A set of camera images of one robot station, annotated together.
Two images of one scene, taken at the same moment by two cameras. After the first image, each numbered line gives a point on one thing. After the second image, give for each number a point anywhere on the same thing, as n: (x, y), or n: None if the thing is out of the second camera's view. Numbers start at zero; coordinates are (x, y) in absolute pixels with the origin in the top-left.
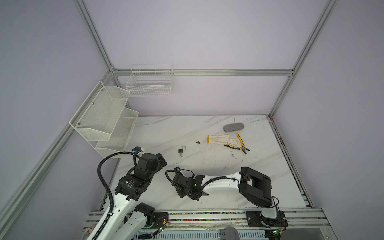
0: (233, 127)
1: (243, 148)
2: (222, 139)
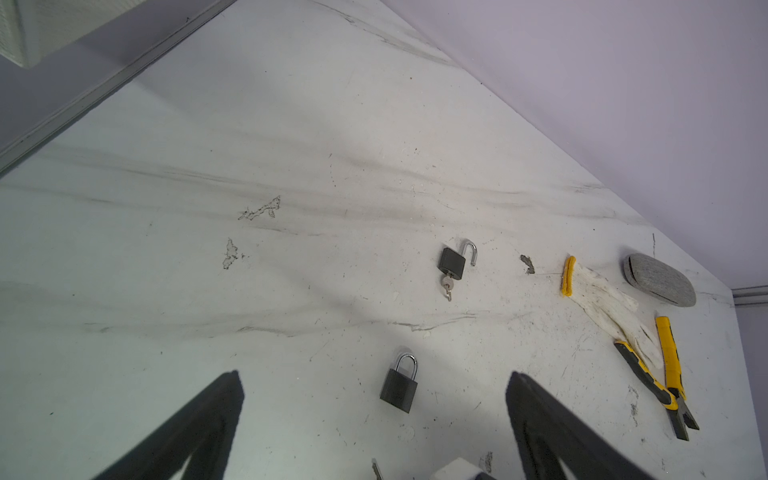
0: (658, 280)
1: (673, 396)
2: (609, 308)
